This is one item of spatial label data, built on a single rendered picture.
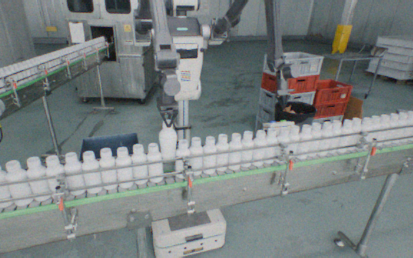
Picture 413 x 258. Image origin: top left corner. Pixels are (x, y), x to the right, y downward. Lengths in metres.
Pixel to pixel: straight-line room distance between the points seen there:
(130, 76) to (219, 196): 3.74
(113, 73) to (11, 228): 3.85
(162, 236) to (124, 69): 3.36
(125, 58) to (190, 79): 3.17
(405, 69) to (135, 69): 6.21
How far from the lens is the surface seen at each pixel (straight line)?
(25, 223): 1.15
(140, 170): 1.04
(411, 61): 8.00
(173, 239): 1.88
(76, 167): 1.03
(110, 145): 1.64
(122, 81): 4.75
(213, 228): 1.94
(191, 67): 1.54
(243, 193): 1.24
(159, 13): 0.95
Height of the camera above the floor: 1.66
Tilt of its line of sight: 26 degrees down
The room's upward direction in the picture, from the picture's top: 1 degrees clockwise
